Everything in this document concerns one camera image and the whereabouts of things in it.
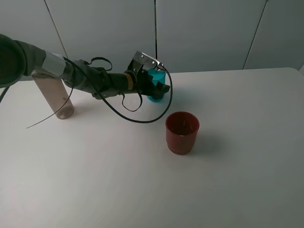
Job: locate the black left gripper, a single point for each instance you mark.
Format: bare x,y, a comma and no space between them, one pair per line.
141,82

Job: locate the teal translucent plastic cup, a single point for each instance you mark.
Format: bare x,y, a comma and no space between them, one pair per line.
157,76

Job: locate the clear brownish water bottle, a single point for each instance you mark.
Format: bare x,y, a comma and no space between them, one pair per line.
55,94

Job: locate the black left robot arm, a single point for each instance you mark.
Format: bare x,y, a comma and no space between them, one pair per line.
18,59

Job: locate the red plastic cup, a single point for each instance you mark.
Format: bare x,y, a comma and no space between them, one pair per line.
181,132

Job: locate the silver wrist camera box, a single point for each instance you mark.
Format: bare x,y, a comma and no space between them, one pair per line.
147,60

